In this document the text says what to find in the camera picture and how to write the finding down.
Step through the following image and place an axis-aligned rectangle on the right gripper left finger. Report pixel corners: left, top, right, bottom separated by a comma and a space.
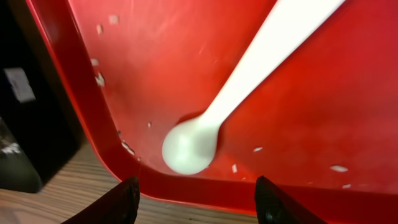
62, 176, 140, 224

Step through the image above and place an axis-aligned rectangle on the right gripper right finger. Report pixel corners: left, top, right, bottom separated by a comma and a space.
254, 175, 326, 224

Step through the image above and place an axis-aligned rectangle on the black waste tray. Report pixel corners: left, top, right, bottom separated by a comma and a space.
1, 1, 83, 193

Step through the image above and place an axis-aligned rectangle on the white plastic spoon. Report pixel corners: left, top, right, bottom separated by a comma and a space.
162, 0, 344, 175

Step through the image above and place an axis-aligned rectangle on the red serving tray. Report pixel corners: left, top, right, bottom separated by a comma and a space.
28, 0, 397, 223

